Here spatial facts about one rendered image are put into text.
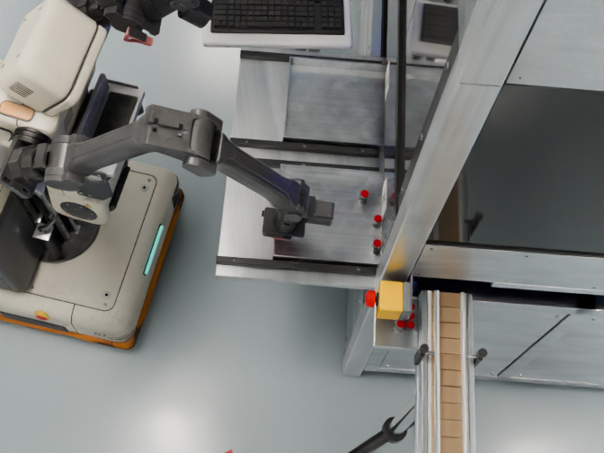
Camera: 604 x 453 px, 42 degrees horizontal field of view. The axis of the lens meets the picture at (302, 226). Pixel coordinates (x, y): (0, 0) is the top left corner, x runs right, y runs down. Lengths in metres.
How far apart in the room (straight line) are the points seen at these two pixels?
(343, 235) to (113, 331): 0.93
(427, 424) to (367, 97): 0.91
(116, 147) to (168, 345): 1.44
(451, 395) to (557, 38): 1.02
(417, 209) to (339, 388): 1.38
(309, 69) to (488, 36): 1.23
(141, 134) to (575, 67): 0.74
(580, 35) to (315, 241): 1.09
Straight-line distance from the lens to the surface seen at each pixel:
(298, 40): 2.43
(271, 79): 2.26
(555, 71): 1.17
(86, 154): 1.62
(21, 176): 1.79
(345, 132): 2.17
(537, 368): 2.69
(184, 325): 2.88
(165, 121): 1.44
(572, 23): 1.09
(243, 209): 2.06
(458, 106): 1.23
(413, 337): 1.97
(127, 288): 2.65
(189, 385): 2.82
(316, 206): 1.82
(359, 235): 2.04
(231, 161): 1.52
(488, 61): 1.14
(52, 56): 1.75
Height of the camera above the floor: 2.74
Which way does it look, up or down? 66 degrees down
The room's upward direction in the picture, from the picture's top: 7 degrees clockwise
